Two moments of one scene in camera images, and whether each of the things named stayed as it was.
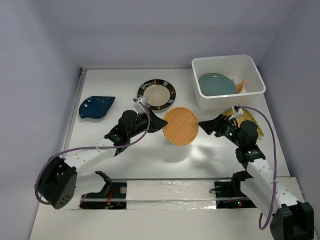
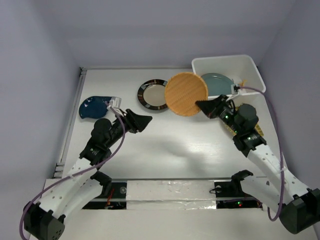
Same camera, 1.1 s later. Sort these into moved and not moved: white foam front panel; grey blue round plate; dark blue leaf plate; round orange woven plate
Moved: round orange woven plate
Not moved: grey blue round plate; dark blue leaf plate; white foam front panel
